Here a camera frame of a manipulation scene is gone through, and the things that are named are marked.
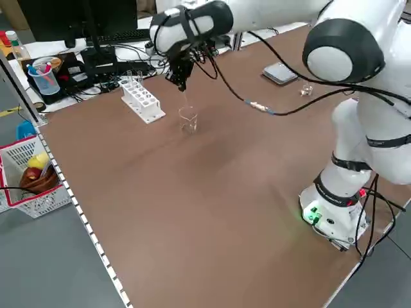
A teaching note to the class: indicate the white test tube rack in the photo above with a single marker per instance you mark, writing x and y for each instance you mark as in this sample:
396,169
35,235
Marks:
143,102

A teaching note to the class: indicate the brown wooden bowl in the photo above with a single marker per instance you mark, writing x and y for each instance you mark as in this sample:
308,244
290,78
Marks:
41,184

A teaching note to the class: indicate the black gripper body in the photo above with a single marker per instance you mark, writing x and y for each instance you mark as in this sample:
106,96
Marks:
181,56

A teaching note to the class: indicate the black monitor stand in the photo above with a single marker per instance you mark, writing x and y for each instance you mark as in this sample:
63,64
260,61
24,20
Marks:
98,61

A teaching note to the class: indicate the yellow lemon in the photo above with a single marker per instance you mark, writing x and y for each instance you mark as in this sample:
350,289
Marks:
38,160

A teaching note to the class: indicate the blue plastic container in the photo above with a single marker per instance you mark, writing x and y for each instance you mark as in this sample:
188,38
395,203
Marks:
25,130

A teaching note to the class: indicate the plastic bottle white cap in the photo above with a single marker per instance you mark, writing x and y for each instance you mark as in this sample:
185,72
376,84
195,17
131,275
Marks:
16,46

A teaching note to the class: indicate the small glass beaker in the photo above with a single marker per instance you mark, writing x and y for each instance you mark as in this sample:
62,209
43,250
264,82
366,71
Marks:
306,90

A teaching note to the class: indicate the tape roll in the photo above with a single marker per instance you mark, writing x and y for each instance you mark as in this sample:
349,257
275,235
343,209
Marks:
38,107

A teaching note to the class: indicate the large glass beaker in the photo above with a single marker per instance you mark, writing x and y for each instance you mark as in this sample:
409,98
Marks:
188,123

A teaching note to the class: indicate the black keyboard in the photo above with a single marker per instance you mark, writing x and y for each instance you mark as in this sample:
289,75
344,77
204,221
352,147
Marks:
122,35

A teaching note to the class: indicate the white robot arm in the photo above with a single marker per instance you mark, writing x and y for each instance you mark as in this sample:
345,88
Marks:
369,128

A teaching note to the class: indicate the black computer monitor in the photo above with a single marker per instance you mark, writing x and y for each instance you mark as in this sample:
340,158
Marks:
48,16

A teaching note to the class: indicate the glass test tube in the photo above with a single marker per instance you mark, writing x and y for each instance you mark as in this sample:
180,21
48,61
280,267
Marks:
140,78
129,78

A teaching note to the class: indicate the aluminium frame post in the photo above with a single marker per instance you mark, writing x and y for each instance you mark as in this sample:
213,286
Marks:
19,88
237,41

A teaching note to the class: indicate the silver digital balance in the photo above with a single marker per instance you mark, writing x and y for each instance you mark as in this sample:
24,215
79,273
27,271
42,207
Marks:
279,73

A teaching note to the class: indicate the black power supply unit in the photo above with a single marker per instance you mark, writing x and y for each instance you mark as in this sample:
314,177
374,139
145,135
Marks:
223,40

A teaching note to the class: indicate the red apple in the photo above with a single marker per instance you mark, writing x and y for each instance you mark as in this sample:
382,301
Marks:
32,173

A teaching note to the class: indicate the white basket red rim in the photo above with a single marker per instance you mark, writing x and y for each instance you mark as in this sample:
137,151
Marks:
35,205

